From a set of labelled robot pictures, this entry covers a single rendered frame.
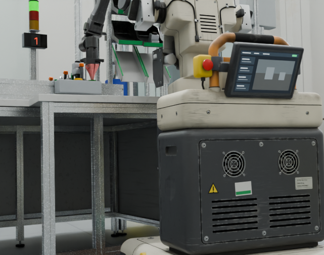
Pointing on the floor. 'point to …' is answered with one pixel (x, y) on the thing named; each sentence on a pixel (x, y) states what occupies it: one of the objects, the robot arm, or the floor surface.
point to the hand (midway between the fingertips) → (92, 78)
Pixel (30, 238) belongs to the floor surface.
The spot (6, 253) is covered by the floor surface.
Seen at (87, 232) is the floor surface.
